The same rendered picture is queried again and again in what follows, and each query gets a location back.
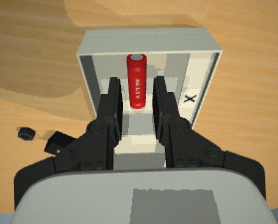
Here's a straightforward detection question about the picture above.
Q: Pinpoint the red battery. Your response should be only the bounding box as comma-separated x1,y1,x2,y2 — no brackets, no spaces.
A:
127,54,147,111

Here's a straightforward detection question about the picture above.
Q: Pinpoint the dark grey hex nut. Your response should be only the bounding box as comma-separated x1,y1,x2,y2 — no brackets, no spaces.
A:
18,127,36,141

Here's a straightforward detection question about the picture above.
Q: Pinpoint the white open-top bin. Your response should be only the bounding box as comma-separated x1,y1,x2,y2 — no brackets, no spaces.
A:
76,28,223,170

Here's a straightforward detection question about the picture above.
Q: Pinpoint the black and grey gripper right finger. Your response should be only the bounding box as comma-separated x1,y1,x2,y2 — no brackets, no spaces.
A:
152,76,266,201

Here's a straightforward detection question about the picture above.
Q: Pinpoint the black 9v battery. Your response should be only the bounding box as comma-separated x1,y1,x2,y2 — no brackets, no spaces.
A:
43,131,76,156

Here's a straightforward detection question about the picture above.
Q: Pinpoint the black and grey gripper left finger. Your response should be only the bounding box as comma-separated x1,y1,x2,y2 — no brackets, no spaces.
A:
14,77,123,210

